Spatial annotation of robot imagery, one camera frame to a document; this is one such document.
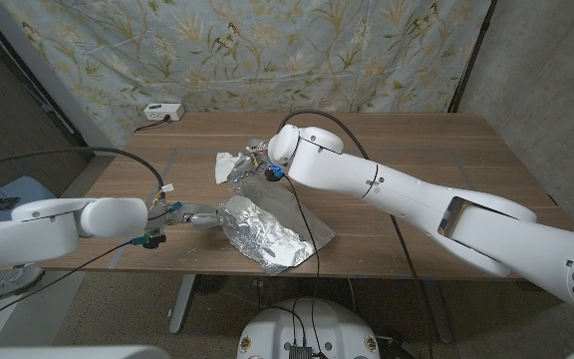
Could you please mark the black round object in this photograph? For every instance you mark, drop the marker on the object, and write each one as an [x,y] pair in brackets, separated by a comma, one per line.
[210,284]

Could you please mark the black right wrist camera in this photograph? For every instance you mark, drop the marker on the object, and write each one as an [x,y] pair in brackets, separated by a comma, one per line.
[273,174]

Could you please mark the white power strip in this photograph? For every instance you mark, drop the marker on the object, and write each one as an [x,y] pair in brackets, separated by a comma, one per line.
[163,111]

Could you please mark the small grey torso module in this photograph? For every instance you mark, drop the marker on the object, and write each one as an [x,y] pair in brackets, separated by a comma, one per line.
[300,352]

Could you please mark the crumpled white napkin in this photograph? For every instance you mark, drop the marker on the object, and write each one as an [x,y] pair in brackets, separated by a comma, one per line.
[223,167]

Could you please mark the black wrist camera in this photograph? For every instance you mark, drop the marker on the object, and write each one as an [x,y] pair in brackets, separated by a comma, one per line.
[154,240]
[273,174]

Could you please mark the grey metal table leg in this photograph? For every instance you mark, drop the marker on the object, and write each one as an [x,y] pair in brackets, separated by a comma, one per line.
[181,304]
[439,311]

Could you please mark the grey door frame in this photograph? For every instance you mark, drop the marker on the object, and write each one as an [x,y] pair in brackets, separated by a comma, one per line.
[43,70]

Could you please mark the black backdrop stand pole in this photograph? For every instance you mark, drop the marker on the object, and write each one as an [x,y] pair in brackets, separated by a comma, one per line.
[471,57]

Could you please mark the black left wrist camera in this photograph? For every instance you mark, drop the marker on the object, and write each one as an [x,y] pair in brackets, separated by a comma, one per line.
[154,240]

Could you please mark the crinkled aluminum foil sheet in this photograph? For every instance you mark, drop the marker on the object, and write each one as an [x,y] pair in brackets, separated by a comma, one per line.
[267,234]

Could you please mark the floral printed backdrop cloth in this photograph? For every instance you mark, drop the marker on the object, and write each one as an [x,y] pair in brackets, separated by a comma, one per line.
[267,60]

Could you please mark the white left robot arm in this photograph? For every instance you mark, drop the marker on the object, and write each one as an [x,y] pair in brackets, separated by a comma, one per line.
[43,229]

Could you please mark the grey white sneaker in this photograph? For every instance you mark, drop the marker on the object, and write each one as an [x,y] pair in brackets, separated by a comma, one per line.
[3,289]

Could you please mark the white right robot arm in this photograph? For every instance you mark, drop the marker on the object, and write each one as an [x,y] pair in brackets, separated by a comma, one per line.
[416,194]

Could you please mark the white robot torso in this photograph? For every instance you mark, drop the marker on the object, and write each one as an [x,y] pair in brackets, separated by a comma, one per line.
[317,324]

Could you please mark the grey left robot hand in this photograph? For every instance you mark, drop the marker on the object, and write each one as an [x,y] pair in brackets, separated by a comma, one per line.
[204,215]

